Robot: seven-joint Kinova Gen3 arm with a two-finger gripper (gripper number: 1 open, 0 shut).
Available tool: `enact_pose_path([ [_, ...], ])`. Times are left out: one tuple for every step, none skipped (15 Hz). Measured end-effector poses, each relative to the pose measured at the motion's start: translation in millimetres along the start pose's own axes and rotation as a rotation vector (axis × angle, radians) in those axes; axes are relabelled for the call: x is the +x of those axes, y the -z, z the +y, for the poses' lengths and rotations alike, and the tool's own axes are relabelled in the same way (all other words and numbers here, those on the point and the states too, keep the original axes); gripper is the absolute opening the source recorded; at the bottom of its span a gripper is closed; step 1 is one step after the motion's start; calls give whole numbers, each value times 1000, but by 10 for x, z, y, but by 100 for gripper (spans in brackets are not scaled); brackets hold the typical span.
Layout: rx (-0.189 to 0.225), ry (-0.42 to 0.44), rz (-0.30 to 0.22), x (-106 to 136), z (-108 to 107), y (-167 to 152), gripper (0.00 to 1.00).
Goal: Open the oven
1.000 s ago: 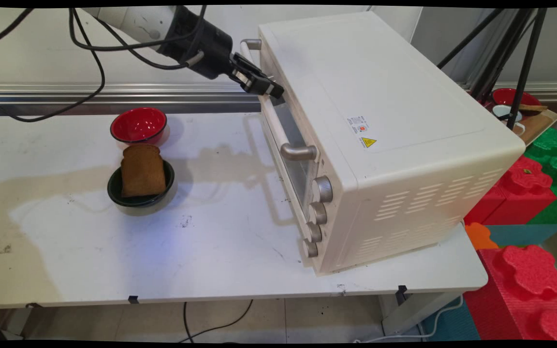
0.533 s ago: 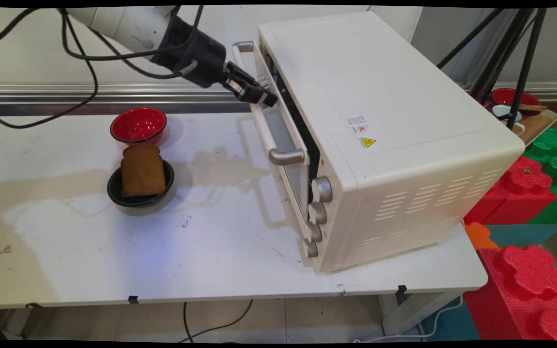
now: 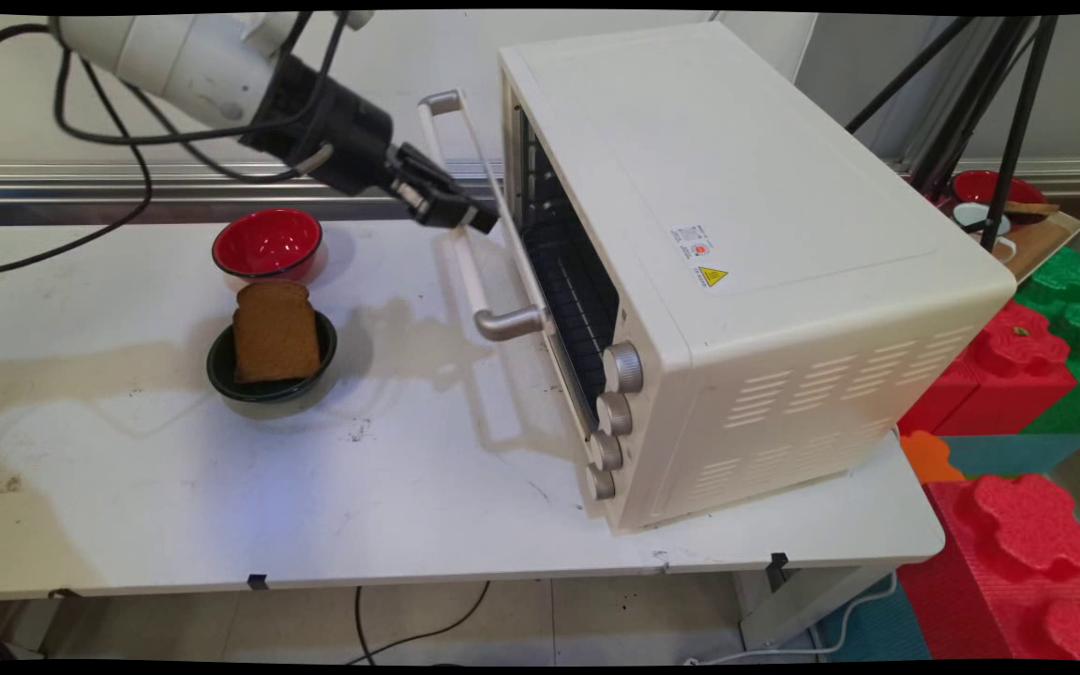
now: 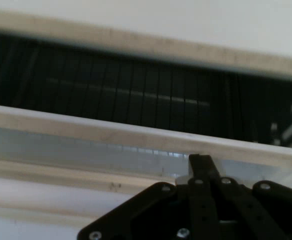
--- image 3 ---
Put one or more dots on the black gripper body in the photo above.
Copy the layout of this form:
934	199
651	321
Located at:
334	131

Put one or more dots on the cream toaster oven body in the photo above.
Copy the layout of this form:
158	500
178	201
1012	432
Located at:
784	187

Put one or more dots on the teal foam block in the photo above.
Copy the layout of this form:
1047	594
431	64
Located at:
1009	456

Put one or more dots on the brown bread slice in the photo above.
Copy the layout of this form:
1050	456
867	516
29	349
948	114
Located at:
276	336

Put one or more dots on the large silver oven knob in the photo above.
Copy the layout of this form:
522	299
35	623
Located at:
624	367

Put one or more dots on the white cup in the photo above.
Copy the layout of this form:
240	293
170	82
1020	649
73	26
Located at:
971	217

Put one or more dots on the wooden tray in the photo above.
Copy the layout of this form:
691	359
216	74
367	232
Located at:
1046	248

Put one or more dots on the black oven rack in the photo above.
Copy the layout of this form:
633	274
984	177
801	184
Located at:
579	291

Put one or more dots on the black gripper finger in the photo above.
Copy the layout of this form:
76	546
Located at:
456	214
437	173

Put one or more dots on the large red foam block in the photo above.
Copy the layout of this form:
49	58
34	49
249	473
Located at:
1018	562

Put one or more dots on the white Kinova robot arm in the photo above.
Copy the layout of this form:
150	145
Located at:
174	56

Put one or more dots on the black tripod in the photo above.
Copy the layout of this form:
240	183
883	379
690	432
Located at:
1023	122

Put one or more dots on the aluminium wall rail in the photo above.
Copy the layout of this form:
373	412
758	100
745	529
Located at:
34	185

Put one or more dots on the green foam block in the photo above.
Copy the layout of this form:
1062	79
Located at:
1079	309

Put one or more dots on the small brown bread piece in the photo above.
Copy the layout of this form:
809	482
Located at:
1032	210

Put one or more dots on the red bowl beside tripod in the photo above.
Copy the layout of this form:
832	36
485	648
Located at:
976	187

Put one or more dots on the orange foam block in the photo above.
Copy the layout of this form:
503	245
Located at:
929	459

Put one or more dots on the white table leg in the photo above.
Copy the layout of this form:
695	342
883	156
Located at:
802	600

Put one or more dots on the small silver oven knob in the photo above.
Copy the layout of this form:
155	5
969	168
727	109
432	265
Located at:
600	483

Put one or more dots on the dark green bowl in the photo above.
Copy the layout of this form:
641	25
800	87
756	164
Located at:
268	391

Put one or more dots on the red bowl with black rim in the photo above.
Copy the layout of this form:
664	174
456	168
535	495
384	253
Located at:
268	244

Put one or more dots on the black table edge clip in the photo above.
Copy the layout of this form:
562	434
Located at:
259	581
779	567

